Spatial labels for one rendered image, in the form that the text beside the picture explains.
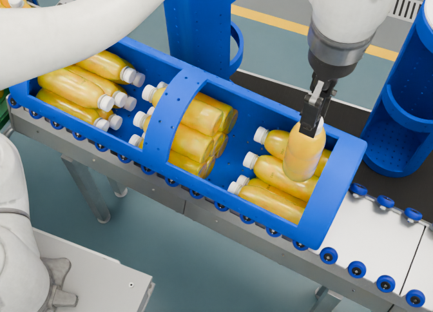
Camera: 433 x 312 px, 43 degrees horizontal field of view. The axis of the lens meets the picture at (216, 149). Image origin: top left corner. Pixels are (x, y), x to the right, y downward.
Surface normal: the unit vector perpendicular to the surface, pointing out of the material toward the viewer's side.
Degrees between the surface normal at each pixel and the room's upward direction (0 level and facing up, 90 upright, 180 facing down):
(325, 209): 40
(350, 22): 92
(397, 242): 0
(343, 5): 86
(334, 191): 24
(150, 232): 0
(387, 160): 0
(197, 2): 90
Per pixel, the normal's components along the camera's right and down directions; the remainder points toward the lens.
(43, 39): 0.39, 0.16
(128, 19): 0.74, 0.41
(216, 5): 0.29, 0.85
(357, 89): 0.00, -0.45
